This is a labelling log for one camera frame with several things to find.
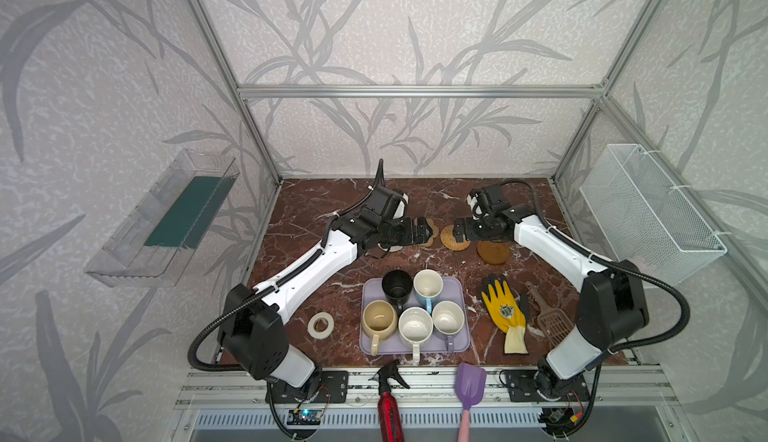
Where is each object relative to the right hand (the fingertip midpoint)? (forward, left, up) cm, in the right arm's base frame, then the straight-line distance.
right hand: (468, 221), depth 91 cm
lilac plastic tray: (-16, +4, -13) cm, 22 cm away
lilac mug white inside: (-25, +7, -12) cm, 29 cm away
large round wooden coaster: (-3, -10, -14) cm, 18 cm away
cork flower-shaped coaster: (-11, +12, +9) cm, 18 cm away
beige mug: (-26, +27, -12) cm, 39 cm away
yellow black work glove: (-23, -10, -12) cm, 28 cm away
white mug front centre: (-28, +16, -12) cm, 34 cm away
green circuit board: (-48, +44, -13) cm, 66 cm away
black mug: (-17, +22, -10) cm, 29 cm away
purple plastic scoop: (-42, +3, -12) cm, 44 cm away
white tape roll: (-29, +43, -13) cm, 54 cm away
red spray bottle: (-49, +23, -8) cm, 55 cm away
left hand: (-8, +14, +9) cm, 19 cm away
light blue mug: (-16, +13, -11) cm, 24 cm away
